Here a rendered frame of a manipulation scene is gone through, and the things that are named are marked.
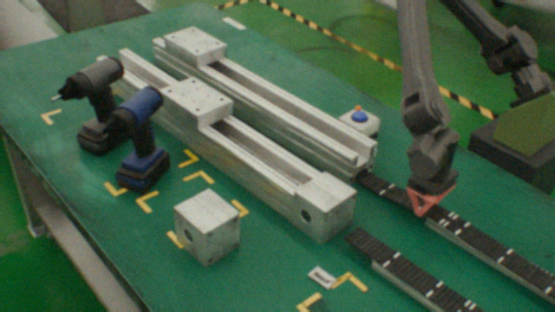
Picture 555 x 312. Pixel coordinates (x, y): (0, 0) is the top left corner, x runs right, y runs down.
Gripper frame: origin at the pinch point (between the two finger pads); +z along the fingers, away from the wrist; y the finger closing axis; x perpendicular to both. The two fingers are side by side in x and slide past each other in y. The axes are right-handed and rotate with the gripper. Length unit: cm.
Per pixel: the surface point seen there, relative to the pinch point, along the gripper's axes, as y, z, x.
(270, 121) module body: 4.6, -1.9, -45.5
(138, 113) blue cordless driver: 40, -17, -49
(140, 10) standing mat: -112, 78, -294
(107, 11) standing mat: -94, 78, -307
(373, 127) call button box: -14.4, -1.7, -26.2
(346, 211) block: 16.6, -2.2, -9.4
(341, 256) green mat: 23.1, 3.4, -4.5
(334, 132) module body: -2.6, -3.7, -29.7
